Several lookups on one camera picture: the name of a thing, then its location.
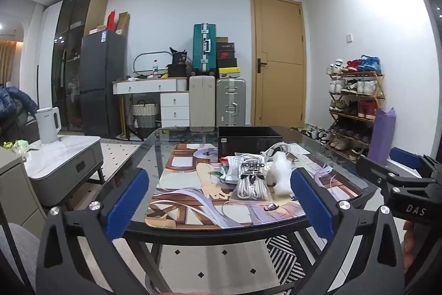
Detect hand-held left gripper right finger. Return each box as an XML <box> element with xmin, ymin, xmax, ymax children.
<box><xmin>290</xmin><ymin>167</ymin><xmax>404</xmax><ymax>295</ymax></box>

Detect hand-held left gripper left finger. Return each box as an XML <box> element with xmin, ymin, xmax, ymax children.
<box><xmin>36</xmin><ymin>168</ymin><xmax>173</xmax><ymax>295</ymax></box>

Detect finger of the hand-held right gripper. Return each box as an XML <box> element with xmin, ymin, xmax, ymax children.
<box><xmin>356</xmin><ymin>157</ymin><xmax>438</xmax><ymax>192</ymax></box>
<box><xmin>390</xmin><ymin>147</ymin><xmax>442</xmax><ymax>178</ymax></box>

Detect white charger with blue tip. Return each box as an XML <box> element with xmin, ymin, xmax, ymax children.
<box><xmin>267</xmin><ymin>152</ymin><xmax>299</xmax><ymax>197</ymax></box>

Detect white cord bundle clear bag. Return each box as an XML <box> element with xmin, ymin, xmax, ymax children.
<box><xmin>229</xmin><ymin>153</ymin><xmax>272</xmax><ymax>202</ymax></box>

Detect white cable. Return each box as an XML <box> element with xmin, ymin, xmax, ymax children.
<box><xmin>259</xmin><ymin>142</ymin><xmax>295</xmax><ymax>158</ymax></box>

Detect black storage box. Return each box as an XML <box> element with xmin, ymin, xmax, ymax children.
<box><xmin>217</xmin><ymin>126</ymin><xmax>282</xmax><ymax>163</ymax></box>

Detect red white packet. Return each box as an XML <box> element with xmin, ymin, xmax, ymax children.
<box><xmin>207</xmin><ymin>157</ymin><xmax>240</xmax><ymax>186</ymax></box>

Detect person's right hand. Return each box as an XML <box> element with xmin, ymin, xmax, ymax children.
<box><xmin>401</xmin><ymin>221</ymin><xmax>415</xmax><ymax>257</ymax></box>

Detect purple yoga mat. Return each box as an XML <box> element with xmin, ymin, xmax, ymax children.
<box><xmin>367</xmin><ymin>107</ymin><xmax>397</xmax><ymax>165</ymax></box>

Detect glass top table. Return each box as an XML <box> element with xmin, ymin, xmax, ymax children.
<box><xmin>99</xmin><ymin>125</ymin><xmax>380</xmax><ymax>295</ymax></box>

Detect printed cartoon table mat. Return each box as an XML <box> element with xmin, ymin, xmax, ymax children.
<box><xmin>145</xmin><ymin>142</ymin><xmax>364</xmax><ymax>231</ymax></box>

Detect black white striped mat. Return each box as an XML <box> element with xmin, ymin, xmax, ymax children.
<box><xmin>265</xmin><ymin>234</ymin><xmax>305</xmax><ymax>286</ymax></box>

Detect black white floor shoes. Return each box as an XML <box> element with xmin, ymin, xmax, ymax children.
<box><xmin>293</xmin><ymin>123</ymin><xmax>333</xmax><ymax>145</ymax></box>

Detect grey side table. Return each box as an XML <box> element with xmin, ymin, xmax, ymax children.
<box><xmin>25</xmin><ymin>134</ymin><xmax>105</xmax><ymax>208</ymax></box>

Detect wooden shoe rack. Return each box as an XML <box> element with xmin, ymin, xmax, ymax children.
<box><xmin>326</xmin><ymin>70</ymin><xmax>386</xmax><ymax>161</ymax></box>

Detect collection of sneakers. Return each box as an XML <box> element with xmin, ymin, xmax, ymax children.
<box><xmin>327</xmin><ymin>55</ymin><xmax>383</xmax><ymax>159</ymax></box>

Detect woven laundry basket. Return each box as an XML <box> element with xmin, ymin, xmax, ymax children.
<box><xmin>132</xmin><ymin>101</ymin><xmax>160</xmax><ymax>128</ymax></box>

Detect white electric kettle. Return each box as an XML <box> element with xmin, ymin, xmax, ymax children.
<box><xmin>35</xmin><ymin>106</ymin><xmax>63</xmax><ymax>145</ymax></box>

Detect grey low cabinet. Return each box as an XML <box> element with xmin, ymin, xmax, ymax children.
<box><xmin>0</xmin><ymin>146</ymin><xmax>48</xmax><ymax>242</ymax></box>

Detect white desk with drawers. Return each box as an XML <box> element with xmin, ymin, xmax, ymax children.
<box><xmin>112</xmin><ymin>77</ymin><xmax>191</xmax><ymax>129</ymax></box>

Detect beige suitcase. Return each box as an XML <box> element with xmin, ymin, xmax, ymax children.
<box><xmin>188</xmin><ymin>74</ymin><xmax>217</xmax><ymax>133</ymax></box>

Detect dark grey fridge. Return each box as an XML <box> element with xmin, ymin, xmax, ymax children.
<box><xmin>79</xmin><ymin>30</ymin><xmax>127</xmax><ymax>139</ymax></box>

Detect green white crumpled item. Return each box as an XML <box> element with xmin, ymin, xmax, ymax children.
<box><xmin>3</xmin><ymin>140</ymin><xmax>29</xmax><ymax>158</ymax></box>

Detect silver suitcase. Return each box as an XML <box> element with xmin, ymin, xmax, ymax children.
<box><xmin>216</xmin><ymin>77</ymin><xmax>247</xmax><ymax>127</ymax></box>

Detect wooden door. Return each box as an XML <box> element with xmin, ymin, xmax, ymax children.
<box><xmin>250</xmin><ymin>0</ymin><xmax>308</xmax><ymax>127</ymax></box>

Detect black bag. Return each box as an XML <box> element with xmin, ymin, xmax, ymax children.
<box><xmin>167</xmin><ymin>47</ymin><xmax>193</xmax><ymax>77</ymax></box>

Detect blue puffer jacket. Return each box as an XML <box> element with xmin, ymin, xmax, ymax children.
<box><xmin>0</xmin><ymin>85</ymin><xmax>39</xmax><ymax>130</ymax></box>

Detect tall glass door cabinet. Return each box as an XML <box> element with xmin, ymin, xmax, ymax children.
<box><xmin>52</xmin><ymin>0</ymin><xmax>110</xmax><ymax>134</ymax></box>

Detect teal suitcase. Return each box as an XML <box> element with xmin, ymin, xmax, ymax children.
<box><xmin>192</xmin><ymin>23</ymin><xmax>217</xmax><ymax>73</ymax></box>

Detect cardboard box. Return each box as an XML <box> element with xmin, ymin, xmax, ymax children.
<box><xmin>115</xmin><ymin>12</ymin><xmax>130</xmax><ymax>36</ymax></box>

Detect beige curtain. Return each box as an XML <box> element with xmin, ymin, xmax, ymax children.
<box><xmin>0</xmin><ymin>41</ymin><xmax>25</xmax><ymax>85</ymax></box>

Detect metal oval frame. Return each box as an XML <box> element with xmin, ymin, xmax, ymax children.
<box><xmin>133</xmin><ymin>51</ymin><xmax>174</xmax><ymax>75</ymax></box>

